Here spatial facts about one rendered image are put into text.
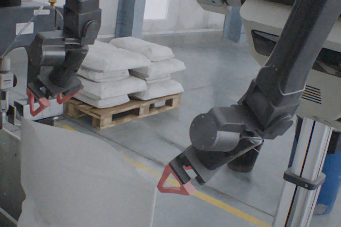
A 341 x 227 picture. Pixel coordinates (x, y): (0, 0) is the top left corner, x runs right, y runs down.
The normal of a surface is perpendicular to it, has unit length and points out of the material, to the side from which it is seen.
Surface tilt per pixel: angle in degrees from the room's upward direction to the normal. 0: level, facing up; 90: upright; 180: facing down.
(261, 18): 40
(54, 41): 102
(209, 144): 78
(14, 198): 90
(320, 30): 118
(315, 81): 130
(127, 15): 90
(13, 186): 90
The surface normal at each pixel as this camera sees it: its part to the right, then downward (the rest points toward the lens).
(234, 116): 0.50, -0.68
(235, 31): -0.63, 0.18
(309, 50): 0.37, 0.75
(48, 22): 0.77, 0.31
